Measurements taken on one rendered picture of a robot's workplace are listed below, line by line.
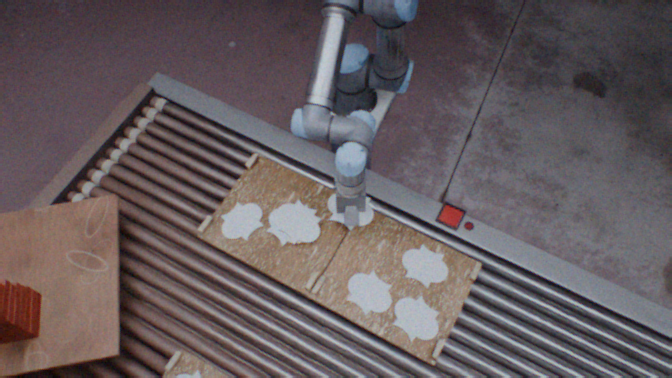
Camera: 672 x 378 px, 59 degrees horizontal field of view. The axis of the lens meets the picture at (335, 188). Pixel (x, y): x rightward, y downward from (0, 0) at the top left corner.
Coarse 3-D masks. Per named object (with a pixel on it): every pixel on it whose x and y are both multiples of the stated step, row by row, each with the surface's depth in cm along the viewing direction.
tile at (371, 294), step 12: (360, 276) 178; (372, 276) 178; (348, 288) 176; (360, 288) 176; (372, 288) 176; (384, 288) 176; (348, 300) 175; (360, 300) 175; (372, 300) 174; (384, 300) 174
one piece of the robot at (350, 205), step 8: (336, 184) 161; (336, 192) 161; (360, 192) 160; (336, 200) 162; (344, 200) 163; (352, 200) 163; (360, 200) 163; (336, 208) 167; (344, 208) 167; (352, 208) 165; (360, 208) 167; (344, 216) 165; (352, 216) 165; (344, 224) 165; (352, 224) 165
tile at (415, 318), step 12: (408, 300) 174; (420, 300) 174; (396, 312) 173; (408, 312) 172; (420, 312) 172; (432, 312) 172; (396, 324) 171; (408, 324) 171; (420, 324) 171; (432, 324) 171; (408, 336) 169; (420, 336) 169; (432, 336) 169
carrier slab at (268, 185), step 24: (264, 168) 198; (240, 192) 194; (264, 192) 194; (288, 192) 194; (312, 192) 193; (216, 216) 190; (264, 216) 189; (216, 240) 186; (240, 240) 186; (264, 240) 185; (336, 240) 185; (264, 264) 182; (288, 264) 181; (312, 264) 181; (312, 288) 178
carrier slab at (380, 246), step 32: (384, 224) 187; (352, 256) 182; (384, 256) 182; (448, 256) 182; (416, 288) 177; (448, 288) 177; (352, 320) 173; (384, 320) 172; (448, 320) 172; (416, 352) 168
